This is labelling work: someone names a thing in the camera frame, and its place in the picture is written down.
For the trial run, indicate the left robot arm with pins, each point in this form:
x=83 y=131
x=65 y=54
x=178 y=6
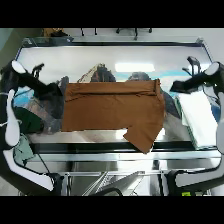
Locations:
x=12 y=124

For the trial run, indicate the black chair base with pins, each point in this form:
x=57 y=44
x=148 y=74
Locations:
x=135 y=32

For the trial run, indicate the white garment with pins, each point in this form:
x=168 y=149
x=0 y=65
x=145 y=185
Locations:
x=199 y=117

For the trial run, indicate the brown T-shirt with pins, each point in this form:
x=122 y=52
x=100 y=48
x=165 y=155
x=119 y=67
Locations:
x=110 y=108

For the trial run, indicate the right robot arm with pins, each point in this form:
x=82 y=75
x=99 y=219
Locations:
x=196 y=178

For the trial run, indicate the pale green garment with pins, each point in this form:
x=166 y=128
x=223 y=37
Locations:
x=23 y=150

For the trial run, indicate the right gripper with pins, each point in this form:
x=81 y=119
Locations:
x=185 y=87

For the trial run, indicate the grey garment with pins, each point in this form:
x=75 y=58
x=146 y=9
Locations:
x=50 y=114

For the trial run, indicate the dark green garment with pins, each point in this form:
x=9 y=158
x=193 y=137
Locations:
x=30 y=120

